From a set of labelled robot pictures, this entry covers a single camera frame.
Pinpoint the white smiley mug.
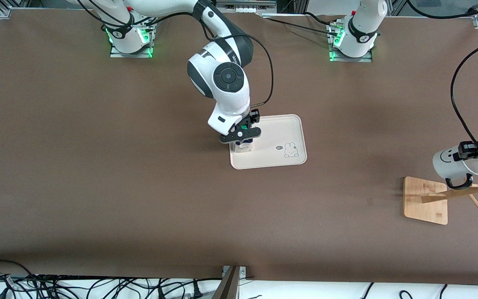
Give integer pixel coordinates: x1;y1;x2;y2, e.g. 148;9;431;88
432;145;478;190

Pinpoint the wooden cup rack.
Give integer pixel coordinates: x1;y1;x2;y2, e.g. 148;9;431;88
403;176;478;225

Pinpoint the cream tray with rabbit print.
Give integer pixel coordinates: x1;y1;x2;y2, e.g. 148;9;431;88
227;114;307;170

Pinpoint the grey power strip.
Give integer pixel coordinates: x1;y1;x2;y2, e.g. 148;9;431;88
215;0;278;14

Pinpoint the dark aluminium beam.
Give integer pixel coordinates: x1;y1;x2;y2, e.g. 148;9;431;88
212;267;241;299

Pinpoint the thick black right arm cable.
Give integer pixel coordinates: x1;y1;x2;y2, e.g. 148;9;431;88
200;17;274;108

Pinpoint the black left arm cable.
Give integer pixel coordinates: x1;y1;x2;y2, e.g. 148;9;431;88
451;37;478;146

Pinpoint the long black table cable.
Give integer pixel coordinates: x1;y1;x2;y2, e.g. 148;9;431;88
264;16;339;34

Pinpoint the short black table cable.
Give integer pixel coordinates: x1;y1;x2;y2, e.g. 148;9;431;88
303;12;345;26

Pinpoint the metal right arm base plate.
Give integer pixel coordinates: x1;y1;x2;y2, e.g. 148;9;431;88
109;25;155;59

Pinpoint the metal beam bracket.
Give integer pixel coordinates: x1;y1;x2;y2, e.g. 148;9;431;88
222;265;247;278

